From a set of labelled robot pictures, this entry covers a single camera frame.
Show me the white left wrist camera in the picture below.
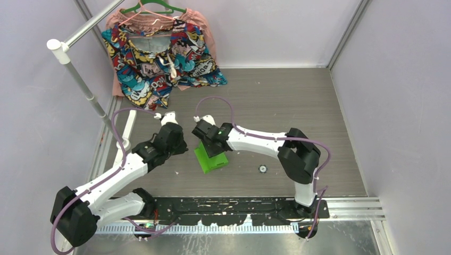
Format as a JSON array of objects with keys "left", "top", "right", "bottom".
[{"left": 154, "top": 111, "right": 179, "bottom": 127}]

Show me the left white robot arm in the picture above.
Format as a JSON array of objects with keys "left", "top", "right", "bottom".
[{"left": 50, "top": 122, "right": 188, "bottom": 248}]

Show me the green clothes hanger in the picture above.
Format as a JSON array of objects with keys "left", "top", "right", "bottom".
[{"left": 120, "top": 0, "right": 188, "bottom": 15}]

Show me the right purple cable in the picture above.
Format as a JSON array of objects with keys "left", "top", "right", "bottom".
[{"left": 194, "top": 96, "right": 333, "bottom": 240}]

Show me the purple cable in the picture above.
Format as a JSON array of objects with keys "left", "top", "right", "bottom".
[
  {"left": 49, "top": 107, "right": 166, "bottom": 254},
  {"left": 194, "top": 96, "right": 333, "bottom": 240}
]

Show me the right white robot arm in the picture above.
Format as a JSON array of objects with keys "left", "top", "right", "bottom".
[{"left": 192, "top": 120, "right": 321, "bottom": 218}]

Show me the colorful patterned shirt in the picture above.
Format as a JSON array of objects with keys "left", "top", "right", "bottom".
[{"left": 101, "top": 9, "right": 227, "bottom": 110}]

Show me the metal clothes rack pole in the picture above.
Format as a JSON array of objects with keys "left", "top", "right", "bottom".
[{"left": 46, "top": 0, "right": 123, "bottom": 142}]

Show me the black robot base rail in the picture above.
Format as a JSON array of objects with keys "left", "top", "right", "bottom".
[{"left": 120, "top": 190, "right": 332, "bottom": 226}]

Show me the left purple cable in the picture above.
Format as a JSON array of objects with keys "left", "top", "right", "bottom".
[{"left": 49, "top": 107, "right": 166, "bottom": 254}]

